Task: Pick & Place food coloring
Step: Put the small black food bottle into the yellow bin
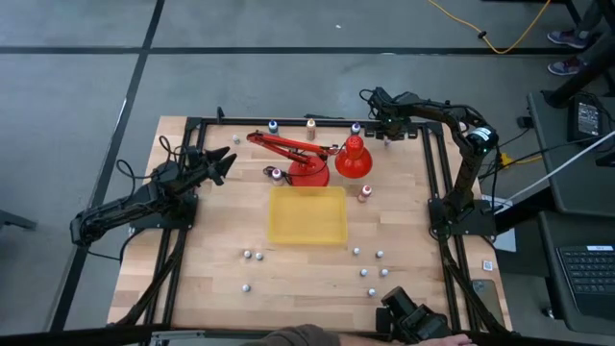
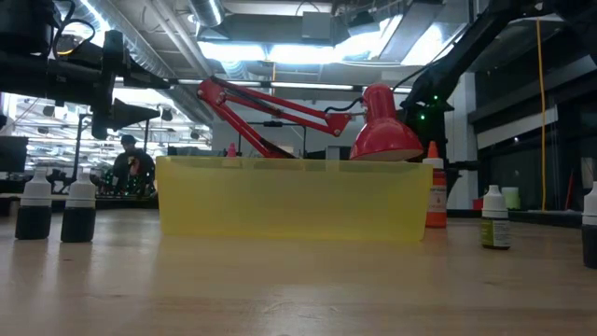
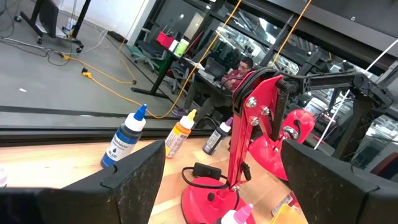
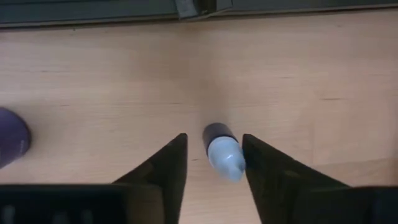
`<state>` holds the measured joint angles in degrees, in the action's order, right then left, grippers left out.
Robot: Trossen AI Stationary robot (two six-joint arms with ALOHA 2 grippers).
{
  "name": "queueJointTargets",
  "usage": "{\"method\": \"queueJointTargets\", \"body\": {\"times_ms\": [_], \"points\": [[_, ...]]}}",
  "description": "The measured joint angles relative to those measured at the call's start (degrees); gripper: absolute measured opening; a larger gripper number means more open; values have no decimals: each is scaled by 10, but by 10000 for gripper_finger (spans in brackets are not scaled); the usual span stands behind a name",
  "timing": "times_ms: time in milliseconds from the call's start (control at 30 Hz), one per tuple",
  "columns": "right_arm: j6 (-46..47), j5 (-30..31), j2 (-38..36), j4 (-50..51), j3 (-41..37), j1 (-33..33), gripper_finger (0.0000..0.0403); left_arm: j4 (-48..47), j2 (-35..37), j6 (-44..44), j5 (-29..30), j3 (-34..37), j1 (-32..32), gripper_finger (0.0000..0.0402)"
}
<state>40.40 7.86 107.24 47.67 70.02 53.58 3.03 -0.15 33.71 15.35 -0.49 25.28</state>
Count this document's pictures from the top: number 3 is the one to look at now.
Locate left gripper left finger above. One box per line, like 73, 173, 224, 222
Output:
0, 139, 166, 224

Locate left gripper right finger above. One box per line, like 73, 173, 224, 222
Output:
281, 139, 398, 224

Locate blue food coloring bottle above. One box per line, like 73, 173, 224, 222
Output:
100, 104, 147, 169

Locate yellow food coloring bottle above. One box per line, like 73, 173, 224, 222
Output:
164, 108, 198, 159

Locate pink food coloring bottle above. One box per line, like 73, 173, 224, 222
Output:
214, 203, 254, 224

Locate yellow translucent plastic bin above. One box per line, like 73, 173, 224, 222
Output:
269, 203, 308, 224

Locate red desk lamp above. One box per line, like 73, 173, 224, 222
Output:
181, 70, 316, 224

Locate black office desk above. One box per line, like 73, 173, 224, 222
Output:
130, 40, 233, 100

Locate grey office chair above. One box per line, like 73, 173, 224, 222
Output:
126, 27, 169, 72

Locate person's shoes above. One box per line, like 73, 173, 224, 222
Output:
172, 57, 255, 125

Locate dark laptop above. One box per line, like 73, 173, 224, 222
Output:
203, 57, 227, 80

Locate green plastic container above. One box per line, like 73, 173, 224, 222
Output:
173, 38, 190, 58

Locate red storage box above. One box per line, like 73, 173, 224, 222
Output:
155, 30, 175, 50

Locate black rolling stand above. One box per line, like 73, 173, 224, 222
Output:
14, 0, 93, 54

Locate white cord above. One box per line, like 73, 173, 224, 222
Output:
313, 39, 398, 151

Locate black lamp cable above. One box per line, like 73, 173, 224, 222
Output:
181, 68, 301, 210

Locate black aluminium table frame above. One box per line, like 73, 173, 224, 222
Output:
0, 105, 218, 147

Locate yellow extension cord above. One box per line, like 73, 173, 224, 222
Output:
272, 0, 313, 67
60, 0, 147, 85
82, 0, 243, 119

